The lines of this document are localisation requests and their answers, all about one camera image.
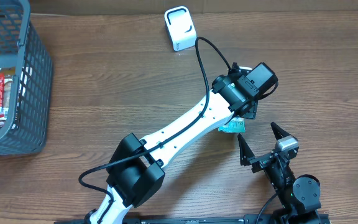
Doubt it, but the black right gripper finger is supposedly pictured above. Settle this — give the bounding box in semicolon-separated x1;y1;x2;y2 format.
237;134;255;166
270;122;290;140

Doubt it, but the teal tissue pack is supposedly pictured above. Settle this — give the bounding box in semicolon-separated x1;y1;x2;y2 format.
218;117;246;133

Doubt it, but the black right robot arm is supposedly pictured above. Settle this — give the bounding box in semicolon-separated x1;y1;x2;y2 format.
237;122;323;223

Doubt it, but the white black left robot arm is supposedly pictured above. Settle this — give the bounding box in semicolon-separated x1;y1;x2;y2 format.
85;62;278;223

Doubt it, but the white barcode scanner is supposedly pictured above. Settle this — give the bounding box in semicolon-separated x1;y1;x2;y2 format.
164;6;197;52

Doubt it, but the grey plastic mesh basket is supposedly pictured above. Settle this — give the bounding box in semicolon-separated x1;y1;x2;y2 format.
0;0;53;156

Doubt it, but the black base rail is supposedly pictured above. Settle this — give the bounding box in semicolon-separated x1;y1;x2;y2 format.
54;214;331;224

